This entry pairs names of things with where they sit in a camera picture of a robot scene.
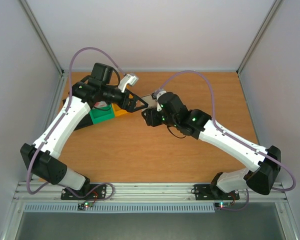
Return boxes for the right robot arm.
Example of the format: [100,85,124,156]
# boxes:
[141,90,281,200]

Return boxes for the black plastic bin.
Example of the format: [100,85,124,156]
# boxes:
[60,96,93,132]

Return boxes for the aluminium front rail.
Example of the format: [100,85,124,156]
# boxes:
[13,182,288,204]

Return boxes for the beige card holder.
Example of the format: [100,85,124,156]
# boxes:
[141,94,158,108]

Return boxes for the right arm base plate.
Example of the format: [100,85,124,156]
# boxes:
[191,184,240,201]

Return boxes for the green plastic bin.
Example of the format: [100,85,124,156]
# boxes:
[89,105,115,125]

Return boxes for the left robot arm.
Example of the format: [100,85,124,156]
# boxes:
[20,63,148,199]

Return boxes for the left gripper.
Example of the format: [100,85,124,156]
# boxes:
[101,85,148,113]

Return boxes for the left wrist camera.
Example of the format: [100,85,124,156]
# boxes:
[117,73,139,93]

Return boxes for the yellow plastic bin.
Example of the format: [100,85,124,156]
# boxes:
[111,103,130,118]

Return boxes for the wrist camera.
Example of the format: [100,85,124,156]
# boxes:
[152,89,166,112]
[117,73,139,93]

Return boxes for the red card in green bin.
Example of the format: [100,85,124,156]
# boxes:
[94,101,108,108]

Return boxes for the grey slotted cable duct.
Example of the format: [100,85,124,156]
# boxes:
[23,203,215,214]

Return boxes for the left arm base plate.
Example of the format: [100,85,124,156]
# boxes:
[60,184,107,201]

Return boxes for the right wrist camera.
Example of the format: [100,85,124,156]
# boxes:
[152,89,166,112]

